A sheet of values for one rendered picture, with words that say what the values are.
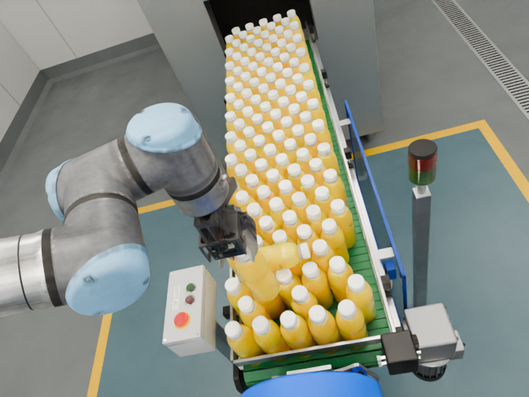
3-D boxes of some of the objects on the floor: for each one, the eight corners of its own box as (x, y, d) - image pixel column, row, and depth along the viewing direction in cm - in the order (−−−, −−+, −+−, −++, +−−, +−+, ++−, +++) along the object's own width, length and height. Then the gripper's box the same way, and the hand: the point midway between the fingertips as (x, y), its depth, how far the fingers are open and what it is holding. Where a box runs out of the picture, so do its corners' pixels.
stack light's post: (416, 348, 183) (416, 199, 103) (412, 339, 186) (411, 187, 105) (424, 346, 183) (432, 195, 102) (422, 338, 185) (427, 183, 104)
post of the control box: (282, 410, 183) (191, 325, 109) (281, 401, 185) (192, 312, 112) (290, 409, 182) (205, 323, 108) (289, 400, 185) (205, 309, 111)
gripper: (169, 228, 64) (217, 290, 79) (238, 213, 62) (273, 279, 77) (174, 189, 69) (217, 254, 85) (237, 173, 67) (270, 242, 83)
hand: (242, 250), depth 82 cm, fingers closed on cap, 4 cm apart
